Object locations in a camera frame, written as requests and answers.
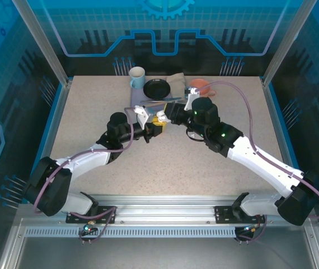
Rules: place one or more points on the white earbud charging case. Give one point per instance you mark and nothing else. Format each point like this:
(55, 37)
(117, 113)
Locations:
(161, 114)

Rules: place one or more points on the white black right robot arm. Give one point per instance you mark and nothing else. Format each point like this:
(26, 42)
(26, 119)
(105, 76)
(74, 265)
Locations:
(263, 162)

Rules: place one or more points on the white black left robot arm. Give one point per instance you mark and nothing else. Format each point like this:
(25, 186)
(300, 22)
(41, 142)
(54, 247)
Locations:
(84, 159)

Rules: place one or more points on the black round plate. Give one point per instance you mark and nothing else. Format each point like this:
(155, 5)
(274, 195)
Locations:
(156, 89)

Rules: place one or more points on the beige folded cloth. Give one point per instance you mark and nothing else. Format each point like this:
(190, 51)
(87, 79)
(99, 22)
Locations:
(177, 81)

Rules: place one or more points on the lavender plastic tray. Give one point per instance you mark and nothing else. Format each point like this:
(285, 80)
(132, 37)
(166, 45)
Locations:
(137, 98)

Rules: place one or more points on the orange mug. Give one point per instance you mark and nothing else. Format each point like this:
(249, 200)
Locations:
(200, 82)

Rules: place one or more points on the light blue mug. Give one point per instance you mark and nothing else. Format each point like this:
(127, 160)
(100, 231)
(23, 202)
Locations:
(136, 78)

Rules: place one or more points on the blue table side trim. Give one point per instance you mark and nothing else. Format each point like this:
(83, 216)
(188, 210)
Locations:
(47, 140)
(281, 129)

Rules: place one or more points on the aluminium mounting rail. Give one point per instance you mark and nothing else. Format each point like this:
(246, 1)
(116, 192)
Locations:
(165, 208)

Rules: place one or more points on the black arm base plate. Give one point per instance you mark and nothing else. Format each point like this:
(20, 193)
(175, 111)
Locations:
(224, 215)
(106, 214)

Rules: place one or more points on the aluminium frame post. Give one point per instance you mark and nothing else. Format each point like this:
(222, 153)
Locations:
(286, 42)
(43, 45)

